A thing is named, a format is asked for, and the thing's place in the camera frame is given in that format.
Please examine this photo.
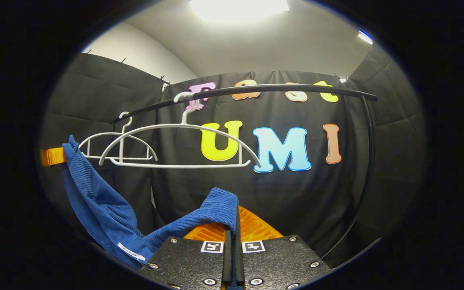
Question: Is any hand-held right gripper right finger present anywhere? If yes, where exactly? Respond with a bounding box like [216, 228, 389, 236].
[233, 206, 332, 290]

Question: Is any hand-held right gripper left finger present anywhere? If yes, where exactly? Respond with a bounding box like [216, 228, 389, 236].
[139, 223, 232, 290]

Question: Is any blue corduroy jacket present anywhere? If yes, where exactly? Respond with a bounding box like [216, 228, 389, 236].
[61, 135, 240, 269]

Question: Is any white clothes hanger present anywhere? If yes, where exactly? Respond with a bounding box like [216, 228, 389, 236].
[98, 92, 261, 169]
[78, 112, 158, 162]

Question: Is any black clothes rack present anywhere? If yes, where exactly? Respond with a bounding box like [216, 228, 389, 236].
[111, 83, 378, 258]

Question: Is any large ceiling light panel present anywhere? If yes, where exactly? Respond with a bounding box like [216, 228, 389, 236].
[190, 0, 290, 23]

